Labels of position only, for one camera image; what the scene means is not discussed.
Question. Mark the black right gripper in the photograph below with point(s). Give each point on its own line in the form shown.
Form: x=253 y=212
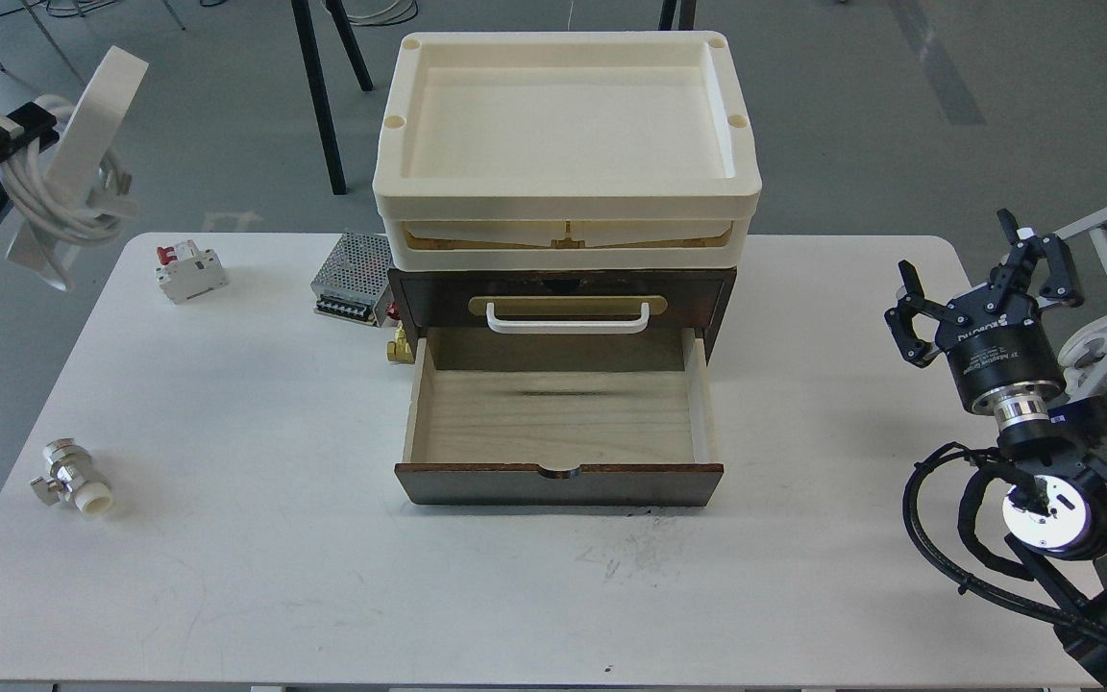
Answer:
x=996 y=351

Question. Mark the white power strip with cable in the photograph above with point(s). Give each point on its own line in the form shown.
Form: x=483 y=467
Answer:
x=78 y=194

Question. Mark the cream plastic stacked tray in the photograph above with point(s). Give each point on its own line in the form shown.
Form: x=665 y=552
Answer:
x=566 y=151

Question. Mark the white circuit breaker red switch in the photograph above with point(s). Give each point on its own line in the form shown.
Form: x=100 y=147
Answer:
x=186 y=271

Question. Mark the black table leg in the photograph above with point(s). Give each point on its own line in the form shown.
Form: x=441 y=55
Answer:
x=316 y=80

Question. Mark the brass fitting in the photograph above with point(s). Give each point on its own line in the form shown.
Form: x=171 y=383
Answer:
x=400 y=350

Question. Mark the metal mesh power supply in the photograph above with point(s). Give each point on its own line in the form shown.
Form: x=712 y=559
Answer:
x=352 y=283

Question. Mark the metal valve white cap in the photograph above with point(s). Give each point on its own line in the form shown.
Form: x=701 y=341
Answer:
x=72 y=479

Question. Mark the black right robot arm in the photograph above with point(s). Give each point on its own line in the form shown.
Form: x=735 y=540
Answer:
x=1035 y=507

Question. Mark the open wooden drawer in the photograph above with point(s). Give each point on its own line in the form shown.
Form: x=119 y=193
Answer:
x=560 y=420

